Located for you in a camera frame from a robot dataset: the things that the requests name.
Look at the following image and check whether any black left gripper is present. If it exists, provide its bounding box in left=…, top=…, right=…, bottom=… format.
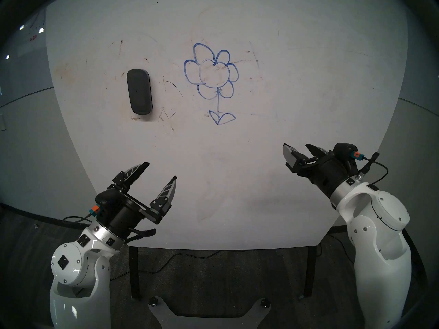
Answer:
left=97, top=162, right=178, bottom=244

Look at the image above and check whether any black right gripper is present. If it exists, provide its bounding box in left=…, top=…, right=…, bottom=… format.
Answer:
left=283, top=143, right=354, bottom=198

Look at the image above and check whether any dark grey whiteboard eraser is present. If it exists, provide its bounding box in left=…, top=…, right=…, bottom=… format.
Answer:
left=126, top=69, right=153, bottom=115

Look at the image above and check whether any white whiteboard panel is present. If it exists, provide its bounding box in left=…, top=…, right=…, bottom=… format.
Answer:
left=46, top=0, right=410, bottom=252

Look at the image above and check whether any black table leg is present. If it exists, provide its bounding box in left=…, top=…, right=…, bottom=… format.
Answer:
left=304, top=245, right=318, bottom=298
left=129, top=246, right=142, bottom=300

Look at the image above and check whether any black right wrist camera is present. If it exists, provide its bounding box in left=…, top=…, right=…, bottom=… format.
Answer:
left=333, top=143, right=365, bottom=176

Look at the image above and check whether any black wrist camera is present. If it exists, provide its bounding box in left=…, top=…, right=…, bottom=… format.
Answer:
left=87, top=190, right=124, bottom=217
left=333, top=143, right=365, bottom=176

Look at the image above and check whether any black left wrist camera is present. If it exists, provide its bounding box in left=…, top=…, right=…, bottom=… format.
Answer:
left=87, top=190, right=124, bottom=217

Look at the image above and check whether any thick black left gripper cable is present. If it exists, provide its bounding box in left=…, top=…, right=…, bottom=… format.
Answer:
left=124, top=228, right=157, bottom=245

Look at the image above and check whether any thin black left camera cable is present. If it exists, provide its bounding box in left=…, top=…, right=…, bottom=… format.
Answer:
left=63, top=215, right=94, bottom=227

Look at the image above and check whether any thin black floor cable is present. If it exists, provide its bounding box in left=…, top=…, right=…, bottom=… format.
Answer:
left=109, top=251, right=221, bottom=280
left=329, top=234, right=356, bottom=264

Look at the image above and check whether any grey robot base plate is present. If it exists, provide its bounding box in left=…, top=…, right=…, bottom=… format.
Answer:
left=148, top=297, right=272, bottom=329

